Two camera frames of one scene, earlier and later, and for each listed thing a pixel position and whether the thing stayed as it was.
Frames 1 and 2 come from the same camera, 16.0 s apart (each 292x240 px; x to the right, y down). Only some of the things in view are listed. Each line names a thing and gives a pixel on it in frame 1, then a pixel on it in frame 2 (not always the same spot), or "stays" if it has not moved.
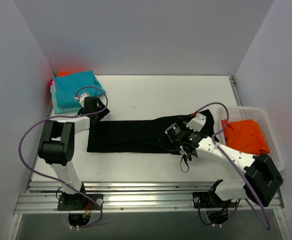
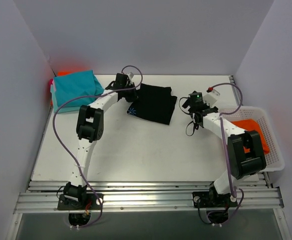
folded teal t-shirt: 67,88 stays
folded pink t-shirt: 52,83 stays
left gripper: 99,113 -> 131,95
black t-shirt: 146,136 -> 154,103
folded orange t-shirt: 63,73 stays
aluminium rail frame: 135,197 stays
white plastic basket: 257,114 stays
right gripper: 183,121 -> 211,110
